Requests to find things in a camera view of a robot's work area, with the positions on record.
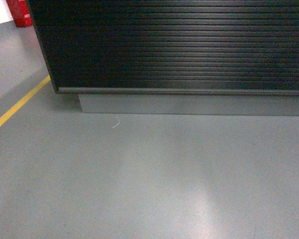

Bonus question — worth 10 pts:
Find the black checkout counter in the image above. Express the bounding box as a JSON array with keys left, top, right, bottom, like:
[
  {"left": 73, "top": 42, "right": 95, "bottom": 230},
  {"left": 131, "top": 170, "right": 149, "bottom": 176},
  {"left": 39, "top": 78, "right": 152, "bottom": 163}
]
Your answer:
[{"left": 27, "top": 0, "right": 299, "bottom": 116}]

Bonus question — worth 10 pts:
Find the red fire extinguisher box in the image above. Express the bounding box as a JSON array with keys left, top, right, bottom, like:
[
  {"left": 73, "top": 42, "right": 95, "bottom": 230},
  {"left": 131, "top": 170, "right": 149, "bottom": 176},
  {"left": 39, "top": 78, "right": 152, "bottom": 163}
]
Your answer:
[{"left": 6, "top": 0, "right": 33, "bottom": 27}]

